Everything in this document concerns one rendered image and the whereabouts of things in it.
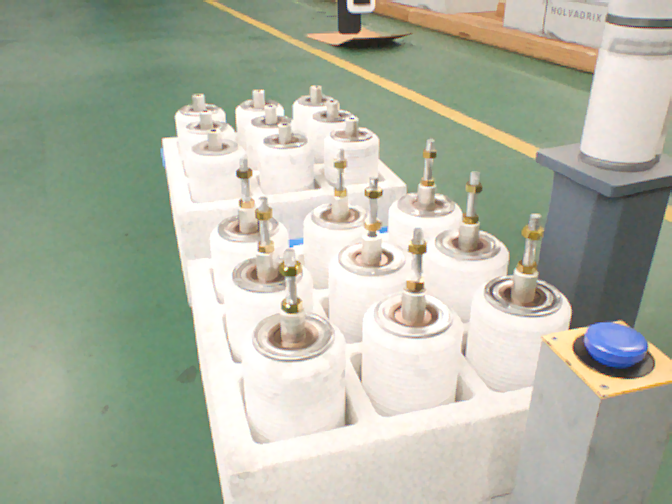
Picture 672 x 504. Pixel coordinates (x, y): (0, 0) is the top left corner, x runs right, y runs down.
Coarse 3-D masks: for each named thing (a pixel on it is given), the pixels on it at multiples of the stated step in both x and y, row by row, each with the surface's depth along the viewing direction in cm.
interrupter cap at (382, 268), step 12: (348, 252) 71; (360, 252) 72; (384, 252) 71; (396, 252) 71; (348, 264) 69; (360, 264) 69; (372, 264) 69; (384, 264) 69; (396, 264) 69; (372, 276) 67
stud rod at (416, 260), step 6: (414, 228) 56; (420, 228) 56; (414, 234) 56; (420, 234) 56; (414, 240) 56; (420, 240) 56; (414, 258) 57; (420, 258) 57; (414, 264) 57; (420, 264) 57; (414, 270) 58; (420, 270) 58; (414, 276) 58; (420, 276) 58
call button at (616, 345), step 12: (600, 324) 45; (612, 324) 45; (588, 336) 44; (600, 336) 44; (612, 336) 44; (624, 336) 44; (636, 336) 44; (588, 348) 44; (600, 348) 43; (612, 348) 43; (624, 348) 43; (636, 348) 43; (600, 360) 44; (612, 360) 43; (624, 360) 43; (636, 360) 43
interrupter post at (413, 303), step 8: (424, 288) 59; (408, 296) 58; (416, 296) 58; (424, 296) 59; (408, 304) 59; (416, 304) 59; (424, 304) 59; (408, 312) 59; (416, 312) 59; (424, 312) 60; (408, 320) 60; (416, 320) 59
